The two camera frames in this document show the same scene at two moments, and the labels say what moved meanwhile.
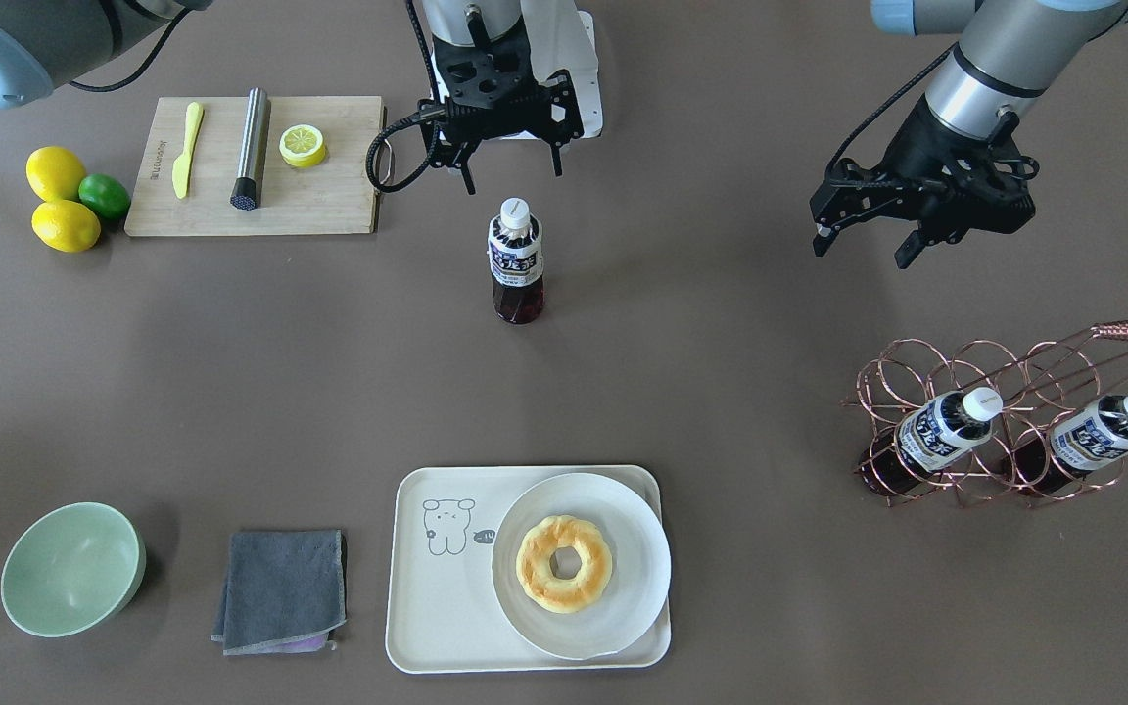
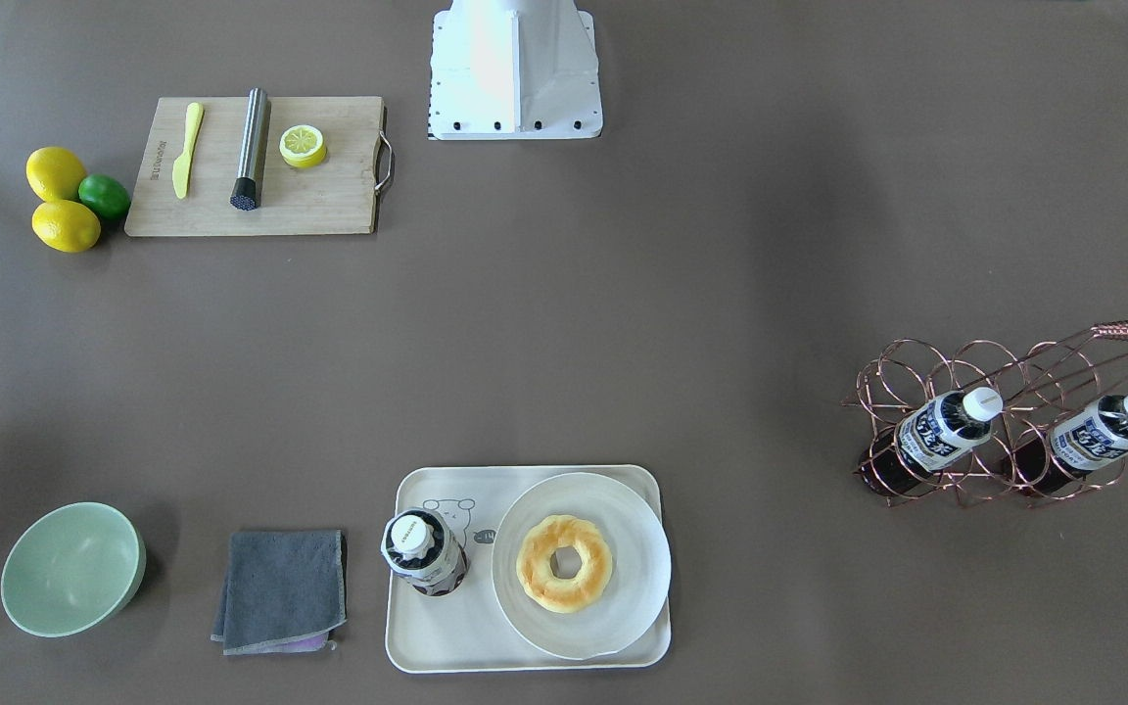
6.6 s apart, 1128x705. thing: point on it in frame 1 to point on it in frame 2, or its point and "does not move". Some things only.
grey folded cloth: (280, 586) does not move
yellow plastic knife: (182, 165) does not move
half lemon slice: (302, 145) does not move
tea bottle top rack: (516, 263) to (419, 546)
